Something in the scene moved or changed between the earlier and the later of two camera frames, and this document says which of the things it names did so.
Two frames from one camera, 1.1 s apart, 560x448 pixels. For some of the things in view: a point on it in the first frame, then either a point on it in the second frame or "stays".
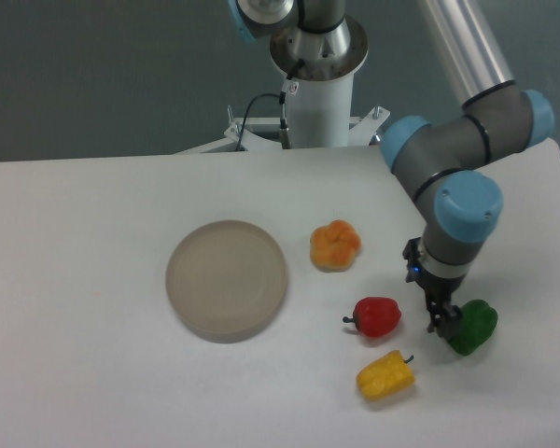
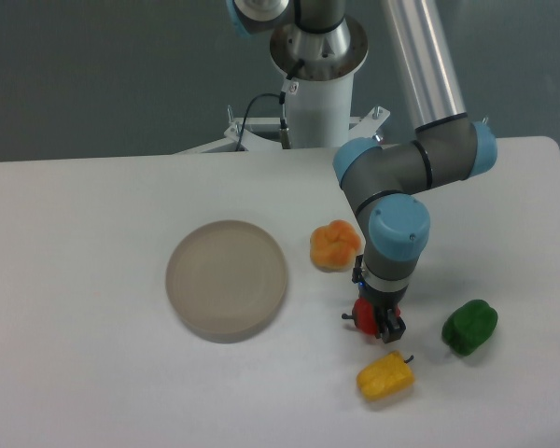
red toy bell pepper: [374, 316] stays
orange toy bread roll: [333, 247] stays
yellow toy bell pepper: [385, 377] stays
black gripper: [438, 287] to [388, 327]
